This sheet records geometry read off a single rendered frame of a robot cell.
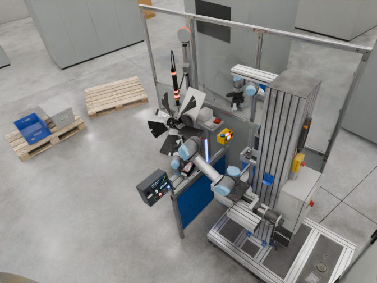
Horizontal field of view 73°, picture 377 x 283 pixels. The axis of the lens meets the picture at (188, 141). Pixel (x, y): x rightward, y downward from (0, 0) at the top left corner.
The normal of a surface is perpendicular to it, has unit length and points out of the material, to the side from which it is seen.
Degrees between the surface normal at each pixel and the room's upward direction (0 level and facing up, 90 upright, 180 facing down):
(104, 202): 0
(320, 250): 0
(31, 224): 0
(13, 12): 90
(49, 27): 90
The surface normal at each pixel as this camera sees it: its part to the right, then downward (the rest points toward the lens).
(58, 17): 0.60, 0.50
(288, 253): -0.09, -0.73
